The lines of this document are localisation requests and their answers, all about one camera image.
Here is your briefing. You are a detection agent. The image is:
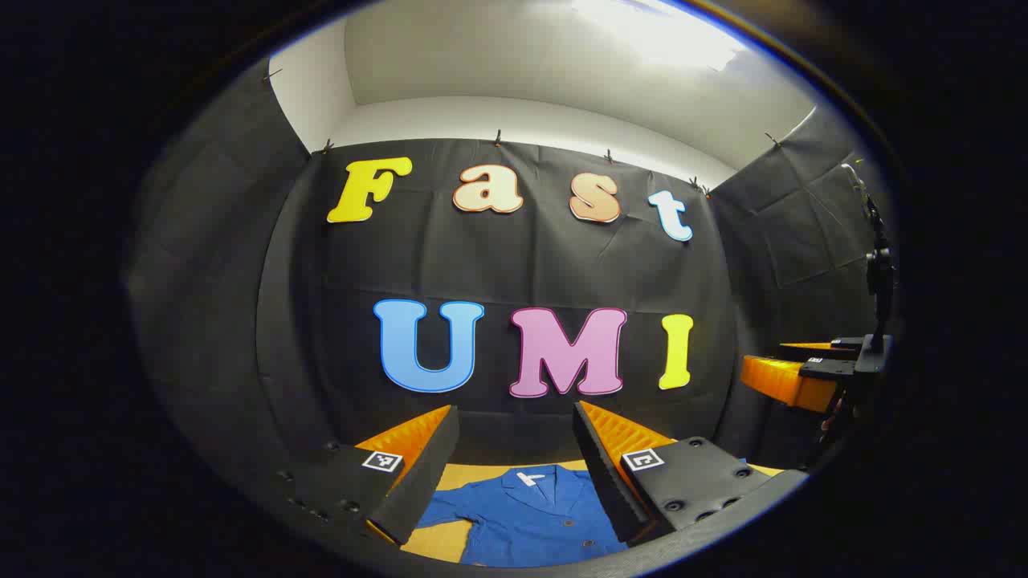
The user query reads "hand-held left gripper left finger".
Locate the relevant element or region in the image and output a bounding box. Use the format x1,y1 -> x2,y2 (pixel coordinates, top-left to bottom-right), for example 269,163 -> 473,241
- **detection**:
273,404 -> 461,547

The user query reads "blue button shirt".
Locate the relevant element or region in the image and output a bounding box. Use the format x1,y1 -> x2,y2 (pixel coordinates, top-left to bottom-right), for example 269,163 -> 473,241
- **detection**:
414,464 -> 631,568

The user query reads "row of small cloth clips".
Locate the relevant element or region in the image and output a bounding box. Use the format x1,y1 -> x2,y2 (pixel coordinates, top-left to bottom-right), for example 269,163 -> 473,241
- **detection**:
265,68 -> 784,197

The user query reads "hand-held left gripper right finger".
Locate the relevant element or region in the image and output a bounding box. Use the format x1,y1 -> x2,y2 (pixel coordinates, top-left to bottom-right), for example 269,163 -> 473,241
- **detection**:
572,400 -> 810,548

